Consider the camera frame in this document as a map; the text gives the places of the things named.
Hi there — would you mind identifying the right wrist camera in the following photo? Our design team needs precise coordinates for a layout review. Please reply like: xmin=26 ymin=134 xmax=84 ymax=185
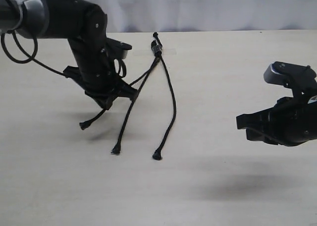
xmin=263 ymin=61 xmax=317 ymax=91

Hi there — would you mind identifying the white backdrop curtain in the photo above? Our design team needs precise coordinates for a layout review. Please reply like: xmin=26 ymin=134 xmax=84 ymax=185
xmin=87 ymin=0 xmax=317 ymax=32

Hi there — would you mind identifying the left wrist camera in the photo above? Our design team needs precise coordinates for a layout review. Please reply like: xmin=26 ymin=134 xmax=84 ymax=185
xmin=106 ymin=38 xmax=132 ymax=59

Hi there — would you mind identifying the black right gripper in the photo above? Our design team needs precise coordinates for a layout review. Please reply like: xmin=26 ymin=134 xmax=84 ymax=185
xmin=236 ymin=89 xmax=317 ymax=147

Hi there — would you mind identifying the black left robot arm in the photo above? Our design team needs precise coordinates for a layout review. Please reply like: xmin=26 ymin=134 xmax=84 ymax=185
xmin=0 ymin=0 xmax=138 ymax=110

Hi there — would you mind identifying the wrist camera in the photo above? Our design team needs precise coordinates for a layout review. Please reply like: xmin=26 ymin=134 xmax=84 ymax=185
xmin=106 ymin=38 xmax=132 ymax=59
xmin=263 ymin=61 xmax=317 ymax=91

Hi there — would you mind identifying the clear tape strip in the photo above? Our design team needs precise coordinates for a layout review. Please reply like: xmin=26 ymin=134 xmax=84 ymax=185
xmin=132 ymin=49 xmax=177 ymax=57

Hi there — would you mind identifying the black rope strand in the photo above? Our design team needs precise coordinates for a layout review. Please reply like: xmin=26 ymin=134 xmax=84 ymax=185
xmin=111 ymin=32 xmax=162 ymax=155
xmin=79 ymin=57 xmax=160 ymax=132
xmin=151 ymin=40 xmax=177 ymax=161

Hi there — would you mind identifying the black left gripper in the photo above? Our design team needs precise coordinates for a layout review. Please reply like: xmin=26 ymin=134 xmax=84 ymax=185
xmin=63 ymin=38 xmax=128 ymax=96

